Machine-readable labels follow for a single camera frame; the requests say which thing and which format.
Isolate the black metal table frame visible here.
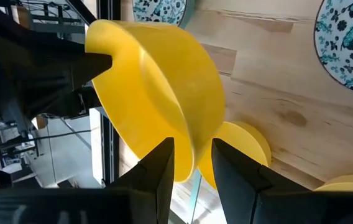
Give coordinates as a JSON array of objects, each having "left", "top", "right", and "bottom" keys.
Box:
[{"left": 66, "top": 0, "right": 121, "bottom": 185}]

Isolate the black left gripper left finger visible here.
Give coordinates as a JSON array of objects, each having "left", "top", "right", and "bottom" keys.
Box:
[{"left": 108, "top": 137, "right": 176, "bottom": 224}]

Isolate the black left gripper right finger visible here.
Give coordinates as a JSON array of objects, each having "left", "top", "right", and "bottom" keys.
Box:
[{"left": 211, "top": 138, "right": 323, "bottom": 224}]

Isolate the teal floral ceramic bowl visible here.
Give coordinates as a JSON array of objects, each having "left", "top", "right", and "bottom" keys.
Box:
[
  {"left": 132, "top": 0, "right": 196, "bottom": 29},
  {"left": 314, "top": 0, "right": 353, "bottom": 99}
]

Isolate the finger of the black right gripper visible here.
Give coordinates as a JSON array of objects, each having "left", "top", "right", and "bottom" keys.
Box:
[
  {"left": 70, "top": 53, "right": 113, "bottom": 91},
  {"left": 70, "top": 86, "right": 102, "bottom": 118}
]

